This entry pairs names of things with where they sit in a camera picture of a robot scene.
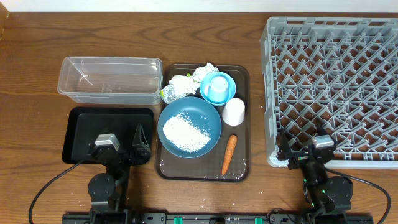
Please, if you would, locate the light blue bowl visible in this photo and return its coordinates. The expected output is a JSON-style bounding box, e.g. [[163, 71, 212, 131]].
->
[[200, 72, 236, 106]]

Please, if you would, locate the brown serving tray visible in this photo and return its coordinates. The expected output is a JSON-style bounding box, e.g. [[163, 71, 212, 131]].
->
[[155, 65, 251, 182]]

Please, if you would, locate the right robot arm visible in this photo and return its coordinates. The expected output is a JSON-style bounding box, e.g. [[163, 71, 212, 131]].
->
[[277, 124, 353, 223]]

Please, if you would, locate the light blue cup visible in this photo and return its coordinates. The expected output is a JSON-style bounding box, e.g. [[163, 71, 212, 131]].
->
[[208, 76, 229, 103]]

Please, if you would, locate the crumpled white paper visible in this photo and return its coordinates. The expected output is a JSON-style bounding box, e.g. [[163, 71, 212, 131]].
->
[[193, 63, 219, 83]]

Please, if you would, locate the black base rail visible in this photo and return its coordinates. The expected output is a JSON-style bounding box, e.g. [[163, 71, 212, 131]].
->
[[61, 212, 374, 224]]

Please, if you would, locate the crumpled foil wrapper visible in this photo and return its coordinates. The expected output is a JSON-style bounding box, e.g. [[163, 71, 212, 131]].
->
[[160, 75, 200, 104]]

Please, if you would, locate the clear plastic bin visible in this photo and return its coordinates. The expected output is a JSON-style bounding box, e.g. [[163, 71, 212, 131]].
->
[[57, 57, 163, 105]]

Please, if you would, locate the grey dishwasher rack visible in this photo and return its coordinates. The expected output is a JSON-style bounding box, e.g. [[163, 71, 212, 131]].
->
[[260, 17, 397, 169]]

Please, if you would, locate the orange carrot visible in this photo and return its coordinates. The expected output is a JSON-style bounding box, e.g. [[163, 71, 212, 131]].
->
[[221, 134, 238, 175]]

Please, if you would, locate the pile of white rice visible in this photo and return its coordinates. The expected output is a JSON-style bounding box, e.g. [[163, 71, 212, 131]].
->
[[162, 113, 211, 153]]

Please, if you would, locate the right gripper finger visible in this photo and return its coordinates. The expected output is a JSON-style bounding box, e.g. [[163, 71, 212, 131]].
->
[[276, 130, 292, 161], [315, 123, 329, 136]]

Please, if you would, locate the black plastic tray bin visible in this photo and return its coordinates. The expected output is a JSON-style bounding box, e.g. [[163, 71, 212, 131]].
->
[[62, 107, 154, 164]]

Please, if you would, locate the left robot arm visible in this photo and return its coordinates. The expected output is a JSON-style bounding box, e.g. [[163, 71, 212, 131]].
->
[[88, 124, 151, 223]]

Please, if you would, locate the pink white cup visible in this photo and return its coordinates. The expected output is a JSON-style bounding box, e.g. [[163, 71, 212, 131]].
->
[[222, 98, 245, 126]]

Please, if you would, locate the dark blue plate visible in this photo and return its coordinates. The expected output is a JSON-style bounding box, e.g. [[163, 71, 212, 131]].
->
[[157, 96, 222, 159]]

